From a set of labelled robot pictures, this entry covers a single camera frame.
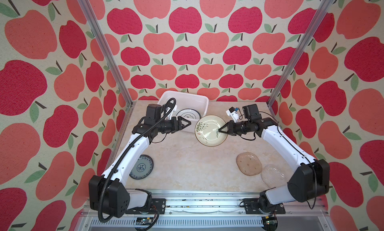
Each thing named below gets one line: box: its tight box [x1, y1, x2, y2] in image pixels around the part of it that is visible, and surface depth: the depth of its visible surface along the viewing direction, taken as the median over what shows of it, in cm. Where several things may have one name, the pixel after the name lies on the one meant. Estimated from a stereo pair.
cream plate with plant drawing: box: [194, 114, 228, 147], surface depth 81 cm
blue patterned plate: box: [129, 154, 154, 180], surface depth 88 cm
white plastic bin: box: [157, 91, 209, 133], surface depth 109 cm
